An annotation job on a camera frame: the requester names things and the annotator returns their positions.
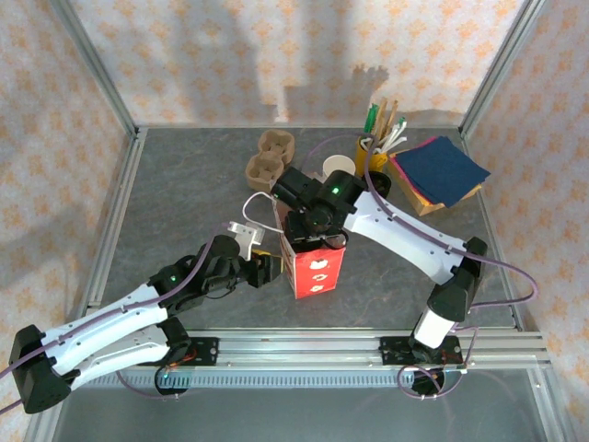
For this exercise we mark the aluminium table side rail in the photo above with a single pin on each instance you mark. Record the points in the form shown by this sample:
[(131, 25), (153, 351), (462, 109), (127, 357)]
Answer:
[(470, 154), (124, 184)]

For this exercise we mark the stack of black lids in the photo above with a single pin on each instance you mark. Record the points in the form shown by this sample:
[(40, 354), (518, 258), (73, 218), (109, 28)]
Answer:
[(382, 182)]

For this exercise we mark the aluminium frame post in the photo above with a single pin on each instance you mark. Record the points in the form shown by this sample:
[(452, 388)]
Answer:
[(501, 60), (92, 64)]

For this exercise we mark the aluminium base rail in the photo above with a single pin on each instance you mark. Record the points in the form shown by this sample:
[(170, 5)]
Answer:
[(299, 350)]

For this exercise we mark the brown cardboard cup carrier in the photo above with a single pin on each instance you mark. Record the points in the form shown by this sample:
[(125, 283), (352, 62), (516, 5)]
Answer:
[(264, 172)]

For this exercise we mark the stack of coloured napkins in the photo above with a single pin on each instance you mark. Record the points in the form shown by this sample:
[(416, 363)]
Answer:
[(442, 170)]

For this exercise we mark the green plastic stirrer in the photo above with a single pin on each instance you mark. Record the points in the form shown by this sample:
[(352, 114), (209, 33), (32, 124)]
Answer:
[(370, 122)]

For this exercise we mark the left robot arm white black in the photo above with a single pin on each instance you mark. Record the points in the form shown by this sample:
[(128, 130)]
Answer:
[(106, 317)]

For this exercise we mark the stack of paper cups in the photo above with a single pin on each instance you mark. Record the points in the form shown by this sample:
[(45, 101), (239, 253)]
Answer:
[(336, 165)]

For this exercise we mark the yellow holder cup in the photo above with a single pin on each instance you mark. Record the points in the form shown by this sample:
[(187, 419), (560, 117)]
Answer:
[(379, 161)]

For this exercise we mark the red white paper bag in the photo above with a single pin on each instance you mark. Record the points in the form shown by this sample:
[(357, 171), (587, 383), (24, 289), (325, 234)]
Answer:
[(317, 276)]

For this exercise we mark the magenta napkin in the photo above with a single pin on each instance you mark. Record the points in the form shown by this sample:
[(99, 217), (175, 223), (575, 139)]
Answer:
[(401, 171)]

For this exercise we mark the white wrapped straw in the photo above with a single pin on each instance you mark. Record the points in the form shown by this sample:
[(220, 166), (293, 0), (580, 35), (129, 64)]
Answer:
[(396, 142), (366, 142), (396, 131)]

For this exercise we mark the wooden stir stick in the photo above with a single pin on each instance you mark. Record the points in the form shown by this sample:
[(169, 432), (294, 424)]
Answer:
[(384, 112), (394, 110)]

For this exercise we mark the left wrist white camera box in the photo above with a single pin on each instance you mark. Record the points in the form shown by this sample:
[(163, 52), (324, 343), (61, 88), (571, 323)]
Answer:
[(244, 235)]

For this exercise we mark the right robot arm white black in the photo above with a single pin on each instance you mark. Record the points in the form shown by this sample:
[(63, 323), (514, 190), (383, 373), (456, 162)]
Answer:
[(405, 235)]

